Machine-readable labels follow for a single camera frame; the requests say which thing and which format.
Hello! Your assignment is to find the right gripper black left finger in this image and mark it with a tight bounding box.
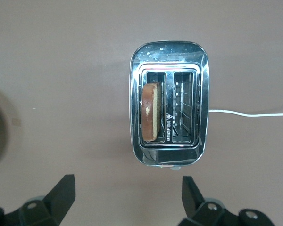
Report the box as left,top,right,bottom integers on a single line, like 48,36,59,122
0,174,76,226

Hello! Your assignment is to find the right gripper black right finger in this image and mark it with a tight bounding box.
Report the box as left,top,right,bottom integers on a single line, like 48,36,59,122
176,176,276,226

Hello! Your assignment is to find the brown crust bread slice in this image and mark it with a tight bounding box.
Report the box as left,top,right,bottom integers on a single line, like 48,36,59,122
141,81,163,142

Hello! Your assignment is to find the chrome and beige toaster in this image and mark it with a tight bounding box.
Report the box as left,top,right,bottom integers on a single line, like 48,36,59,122
128,40,210,171

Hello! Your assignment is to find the white toaster power cord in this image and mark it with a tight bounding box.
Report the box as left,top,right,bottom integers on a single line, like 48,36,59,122
208,108,283,118

